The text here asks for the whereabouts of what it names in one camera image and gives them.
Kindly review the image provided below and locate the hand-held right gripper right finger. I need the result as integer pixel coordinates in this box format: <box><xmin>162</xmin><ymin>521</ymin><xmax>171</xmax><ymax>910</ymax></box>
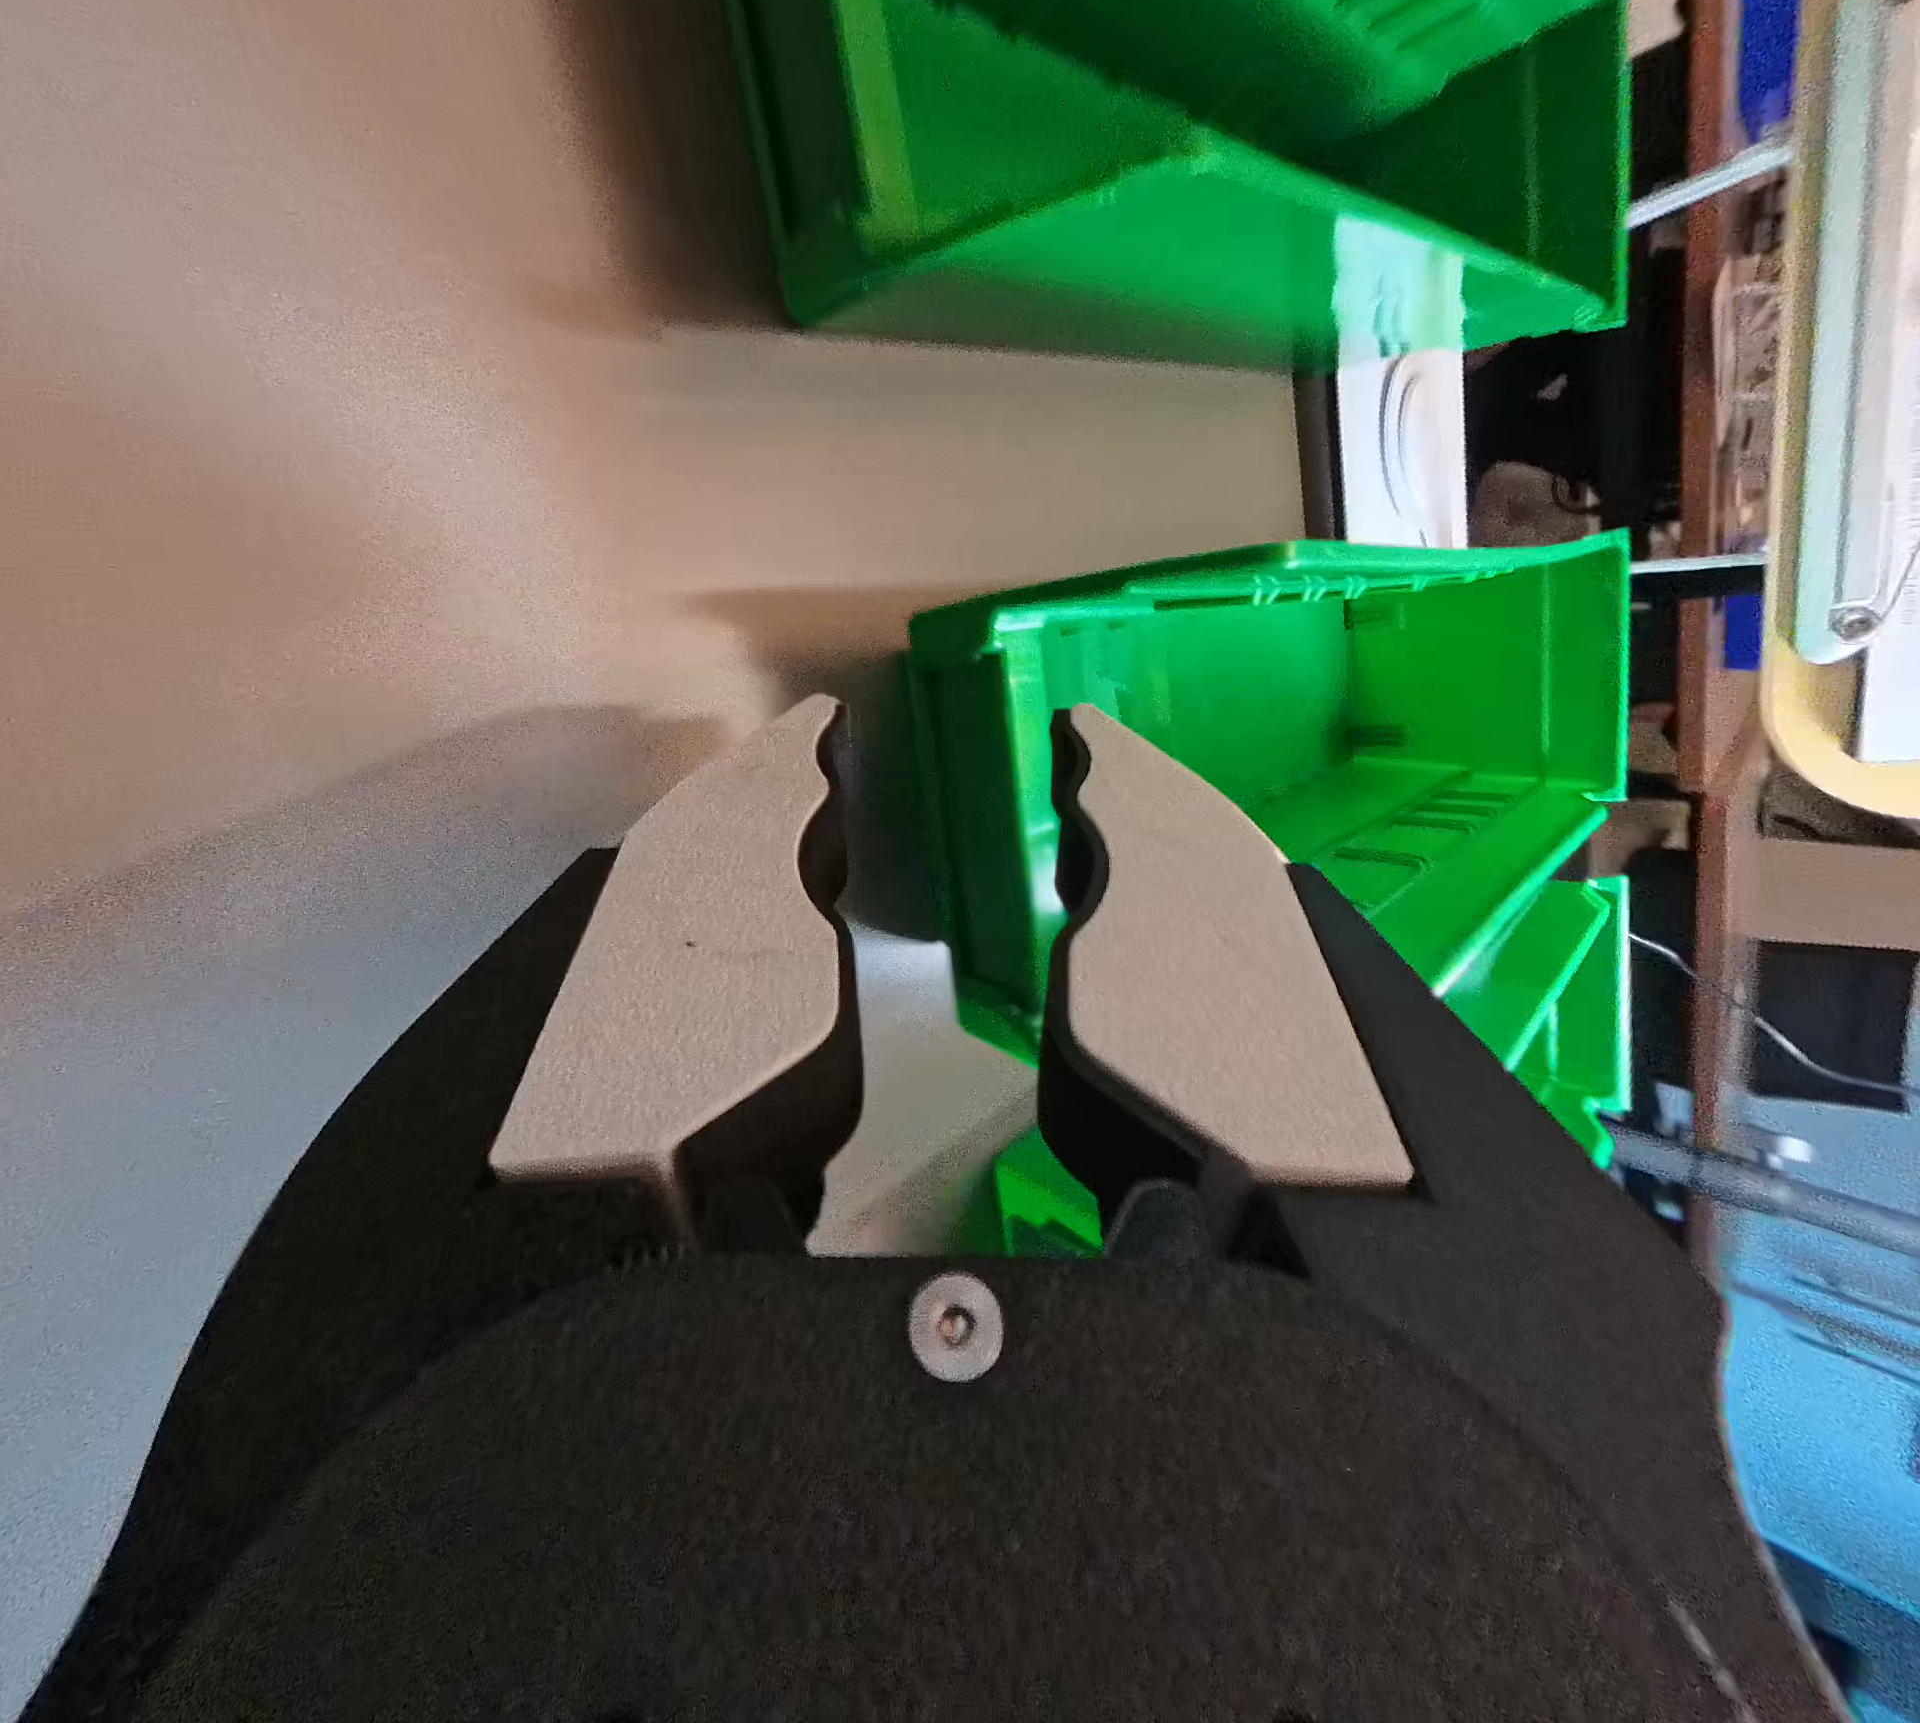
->
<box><xmin>1033</xmin><ymin>703</ymin><xmax>1416</xmax><ymax>1246</ymax></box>

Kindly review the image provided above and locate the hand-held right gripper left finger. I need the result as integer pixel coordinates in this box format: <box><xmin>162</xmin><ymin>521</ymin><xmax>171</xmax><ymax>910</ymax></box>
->
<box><xmin>488</xmin><ymin>693</ymin><xmax>864</xmax><ymax>1240</ymax></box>

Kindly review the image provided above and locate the green plastic bin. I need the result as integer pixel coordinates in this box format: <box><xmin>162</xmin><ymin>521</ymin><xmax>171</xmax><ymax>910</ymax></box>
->
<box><xmin>685</xmin><ymin>0</ymin><xmax>1644</xmax><ymax>363</ymax></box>
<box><xmin>990</xmin><ymin>870</ymin><xmax>1633</xmax><ymax>1258</ymax></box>
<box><xmin>904</xmin><ymin>529</ymin><xmax>1633</xmax><ymax>1064</ymax></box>

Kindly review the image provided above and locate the white sign stand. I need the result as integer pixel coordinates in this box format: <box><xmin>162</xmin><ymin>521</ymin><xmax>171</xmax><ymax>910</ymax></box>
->
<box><xmin>1332</xmin><ymin>139</ymin><xmax>1798</xmax><ymax>607</ymax></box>

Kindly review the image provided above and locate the wooden sign board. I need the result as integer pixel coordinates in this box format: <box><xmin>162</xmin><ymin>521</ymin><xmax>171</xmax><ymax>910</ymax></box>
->
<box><xmin>1758</xmin><ymin>0</ymin><xmax>1920</xmax><ymax>827</ymax></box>

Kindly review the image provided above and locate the wooden side table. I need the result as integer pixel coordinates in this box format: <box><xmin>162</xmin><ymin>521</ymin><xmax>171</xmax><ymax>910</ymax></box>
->
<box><xmin>1675</xmin><ymin>0</ymin><xmax>1750</xmax><ymax>1154</ymax></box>

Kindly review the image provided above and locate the white clip bar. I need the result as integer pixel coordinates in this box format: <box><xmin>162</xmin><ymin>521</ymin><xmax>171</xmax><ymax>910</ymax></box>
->
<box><xmin>1788</xmin><ymin>0</ymin><xmax>1920</xmax><ymax>669</ymax></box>

